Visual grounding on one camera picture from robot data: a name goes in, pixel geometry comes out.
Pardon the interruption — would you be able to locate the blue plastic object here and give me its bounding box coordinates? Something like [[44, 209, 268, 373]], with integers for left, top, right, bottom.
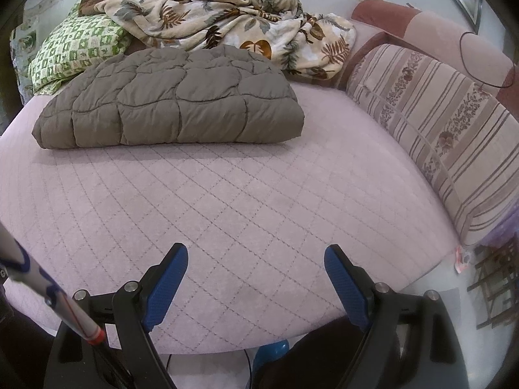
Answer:
[[253, 340, 289, 389]]

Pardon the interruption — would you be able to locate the green checked pillow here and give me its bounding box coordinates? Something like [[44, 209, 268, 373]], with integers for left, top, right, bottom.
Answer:
[[28, 2, 132, 94]]

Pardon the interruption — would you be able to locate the leaf print blanket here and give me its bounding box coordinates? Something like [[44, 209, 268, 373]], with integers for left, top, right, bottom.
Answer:
[[79, 0, 356, 81]]

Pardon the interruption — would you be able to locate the wooden stool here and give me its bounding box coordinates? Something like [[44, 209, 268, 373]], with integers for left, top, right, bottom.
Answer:
[[466, 243, 519, 331]]

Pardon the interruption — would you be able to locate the thin black cable loop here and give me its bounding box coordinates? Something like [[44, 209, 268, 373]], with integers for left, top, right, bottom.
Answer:
[[459, 30, 515, 88]]

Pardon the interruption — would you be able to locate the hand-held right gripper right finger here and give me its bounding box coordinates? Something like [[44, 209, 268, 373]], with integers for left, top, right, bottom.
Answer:
[[324, 244, 469, 389]]

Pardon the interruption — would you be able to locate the grey padded jacket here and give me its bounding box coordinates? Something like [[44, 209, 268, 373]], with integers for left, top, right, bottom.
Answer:
[[31, 44, 306, 149]]

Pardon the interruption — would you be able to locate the white red-tipped stick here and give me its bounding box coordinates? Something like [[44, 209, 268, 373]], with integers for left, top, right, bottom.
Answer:
[[0, 222, 107, 346]]

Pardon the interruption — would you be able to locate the pink quilted bed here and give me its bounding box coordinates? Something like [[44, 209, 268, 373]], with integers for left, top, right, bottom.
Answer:
[[0, 77, 463, 355]]

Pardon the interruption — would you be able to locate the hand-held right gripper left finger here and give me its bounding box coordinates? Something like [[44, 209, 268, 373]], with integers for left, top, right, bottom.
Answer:
[[42, 242, 189, 389]]

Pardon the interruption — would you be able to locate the person's dark trouser leg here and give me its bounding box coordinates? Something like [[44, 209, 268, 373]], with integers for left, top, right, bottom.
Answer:
[[251, 316, 402, 389]]

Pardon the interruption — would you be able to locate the pink padded headboard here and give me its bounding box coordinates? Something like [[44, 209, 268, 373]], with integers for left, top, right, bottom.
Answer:
[[351, 0, 517, 98]]

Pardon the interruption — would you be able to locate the pink packet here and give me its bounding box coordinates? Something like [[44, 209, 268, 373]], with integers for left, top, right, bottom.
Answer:
[[454, 246, 473, 274]]

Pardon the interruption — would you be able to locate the floral print cushion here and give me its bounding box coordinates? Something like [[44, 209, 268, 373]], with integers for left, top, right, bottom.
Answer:
[[10, 24, 33, 102]]

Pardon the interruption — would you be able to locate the purple plastic bag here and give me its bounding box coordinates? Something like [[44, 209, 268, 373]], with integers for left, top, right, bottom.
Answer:
[[487, 211, 519, 248]]

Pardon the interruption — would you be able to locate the striped floral cushion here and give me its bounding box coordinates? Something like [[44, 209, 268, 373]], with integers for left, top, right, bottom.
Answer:
[[345, 44, 519, 248]]

